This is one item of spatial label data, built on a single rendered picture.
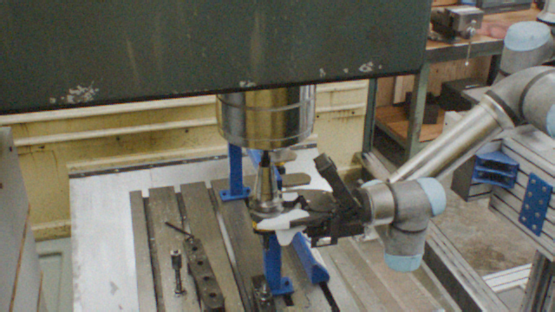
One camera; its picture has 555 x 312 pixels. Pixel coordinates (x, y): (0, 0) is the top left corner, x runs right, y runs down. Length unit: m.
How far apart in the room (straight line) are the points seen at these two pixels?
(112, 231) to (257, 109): 1.20
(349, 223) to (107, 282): 1.00
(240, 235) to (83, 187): 0.66
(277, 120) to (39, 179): 1.38
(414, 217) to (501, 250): 2.17
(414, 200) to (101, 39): 0.64
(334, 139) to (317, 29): 1.47
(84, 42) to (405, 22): 0.41
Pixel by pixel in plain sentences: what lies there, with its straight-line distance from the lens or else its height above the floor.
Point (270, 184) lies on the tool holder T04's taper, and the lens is 0.98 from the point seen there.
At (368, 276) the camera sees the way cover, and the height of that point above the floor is 0.74.
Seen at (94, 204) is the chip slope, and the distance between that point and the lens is 2.04.
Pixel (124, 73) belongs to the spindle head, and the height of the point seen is 1.63.
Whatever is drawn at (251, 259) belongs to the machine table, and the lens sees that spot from 1.57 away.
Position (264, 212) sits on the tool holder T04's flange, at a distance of 1.00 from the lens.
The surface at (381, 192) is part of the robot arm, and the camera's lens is 1.08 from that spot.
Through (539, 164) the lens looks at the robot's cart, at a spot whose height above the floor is 1.06.
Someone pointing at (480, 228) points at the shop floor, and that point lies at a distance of 3.39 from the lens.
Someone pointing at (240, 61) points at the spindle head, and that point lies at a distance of 0.75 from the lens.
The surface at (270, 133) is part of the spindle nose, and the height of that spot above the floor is 1.50.
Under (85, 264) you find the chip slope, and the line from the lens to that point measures 1.93.
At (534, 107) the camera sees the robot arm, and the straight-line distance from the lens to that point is 1.20.
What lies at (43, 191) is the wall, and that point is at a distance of 2.15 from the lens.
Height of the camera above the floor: 1.89
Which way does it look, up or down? 29 degrees down
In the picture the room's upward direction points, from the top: straight up
